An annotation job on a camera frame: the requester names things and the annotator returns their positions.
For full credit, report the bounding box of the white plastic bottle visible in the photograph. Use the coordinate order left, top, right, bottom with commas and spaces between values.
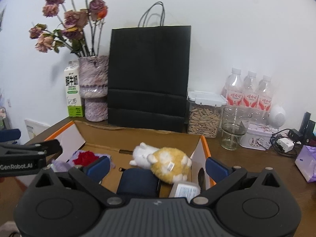
169, 181, 201, 203

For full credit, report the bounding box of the water bottle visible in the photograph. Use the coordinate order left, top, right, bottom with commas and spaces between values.
242, 71, 258, 112
256, 75, 274, 122
222, 68, 244, 106

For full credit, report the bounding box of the red fabric rose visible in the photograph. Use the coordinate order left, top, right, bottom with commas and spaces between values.
72, 151, 99, 166

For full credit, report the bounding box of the purple marbled vase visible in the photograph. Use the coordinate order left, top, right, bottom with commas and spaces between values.
79, 55, 109, 122

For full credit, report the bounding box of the water bottle right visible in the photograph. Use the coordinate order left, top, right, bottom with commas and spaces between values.
256, 75, 274, 122

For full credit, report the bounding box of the green white milk carton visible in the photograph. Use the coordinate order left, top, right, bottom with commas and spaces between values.
64, 60, 84, 118

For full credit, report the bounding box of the white charger with cables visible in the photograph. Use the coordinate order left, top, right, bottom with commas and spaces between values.
269, 128, 303, 159

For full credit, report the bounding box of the empty glass cup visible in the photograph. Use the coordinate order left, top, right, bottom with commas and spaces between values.
221, 106, 252, 151

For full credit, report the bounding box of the black upright device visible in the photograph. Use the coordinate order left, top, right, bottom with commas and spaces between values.
299, 112, 315, 143

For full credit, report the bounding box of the water bottle left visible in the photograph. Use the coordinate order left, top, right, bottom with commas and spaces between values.
222, 68, 244, 106

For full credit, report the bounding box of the water bottle middle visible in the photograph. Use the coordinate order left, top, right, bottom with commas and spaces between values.
242, 71, 258, 112

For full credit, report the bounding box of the white round speaker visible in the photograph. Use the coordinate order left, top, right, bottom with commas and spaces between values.
267, 105, 286, 133

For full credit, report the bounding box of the lavender knitted cloth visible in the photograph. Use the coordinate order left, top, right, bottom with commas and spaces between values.
51, 150, 116, 172

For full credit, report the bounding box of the white yellow plush hamster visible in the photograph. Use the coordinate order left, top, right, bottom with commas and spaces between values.
129, 142, 192, 184

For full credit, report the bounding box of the cardboard box orange red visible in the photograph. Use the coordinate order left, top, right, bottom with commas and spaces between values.
42, 118, 215, 192

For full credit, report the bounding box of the black paper shopping bag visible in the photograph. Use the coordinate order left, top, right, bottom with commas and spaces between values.
107, 10, 191, 132

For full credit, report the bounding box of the navy blue pouch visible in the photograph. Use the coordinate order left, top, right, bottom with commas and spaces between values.
116, 168, 161, 198

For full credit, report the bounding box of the clear seed storage container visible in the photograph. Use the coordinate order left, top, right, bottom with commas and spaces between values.
187, 91, 227, 139

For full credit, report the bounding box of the dried pink rose bouquet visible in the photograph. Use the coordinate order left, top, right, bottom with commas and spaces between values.
29, 0, 109, 58

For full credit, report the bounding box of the purple tissue pack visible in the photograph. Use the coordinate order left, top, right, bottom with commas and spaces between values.
295, 146, 316, 183

